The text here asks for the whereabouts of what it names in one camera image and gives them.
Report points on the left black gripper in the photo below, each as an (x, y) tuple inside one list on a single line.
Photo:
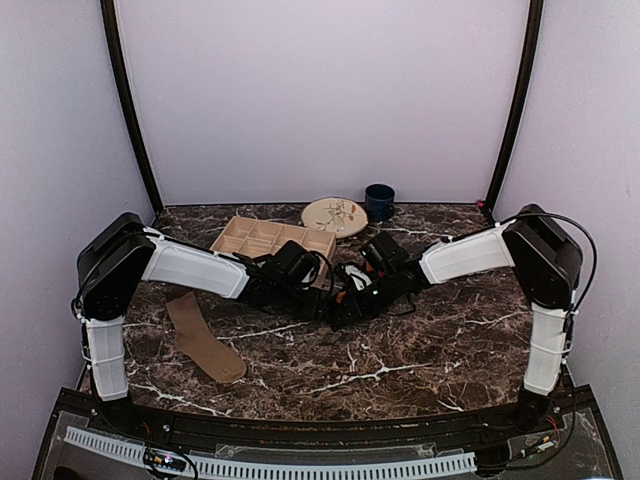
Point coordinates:
[(314, 310)]

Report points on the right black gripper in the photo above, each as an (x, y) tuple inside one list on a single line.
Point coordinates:
[(356, 306)]

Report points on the argyle black red orange sock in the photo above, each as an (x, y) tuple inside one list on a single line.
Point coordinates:
[(354, 302)]

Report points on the wooden compartment tray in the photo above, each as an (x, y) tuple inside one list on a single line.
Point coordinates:
[(257, 241)]

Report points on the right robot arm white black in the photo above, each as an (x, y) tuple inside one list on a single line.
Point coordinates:
[(545, 259)]

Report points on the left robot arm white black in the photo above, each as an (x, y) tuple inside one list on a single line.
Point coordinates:
[(128, 252)]

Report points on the cream floral ceramic plate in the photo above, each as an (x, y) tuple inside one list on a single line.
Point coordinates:
[(343, 217)]

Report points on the dark blue mug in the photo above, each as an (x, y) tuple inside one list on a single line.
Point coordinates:
[(379, 202)]

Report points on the plain brown sock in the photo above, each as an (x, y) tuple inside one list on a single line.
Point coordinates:
[(195, 339)]

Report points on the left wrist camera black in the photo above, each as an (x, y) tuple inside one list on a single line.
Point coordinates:
[(297, 266)]

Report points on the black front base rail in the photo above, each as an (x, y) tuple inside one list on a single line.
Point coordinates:
[(490, 426)]

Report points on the right black frame post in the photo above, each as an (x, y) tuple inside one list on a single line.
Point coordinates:
[(525, 69)]

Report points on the black frame post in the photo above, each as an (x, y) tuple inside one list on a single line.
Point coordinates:
[(525, 69), (120, 75)]

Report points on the left black frame post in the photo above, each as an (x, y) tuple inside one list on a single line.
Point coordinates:
[(120, 75)]

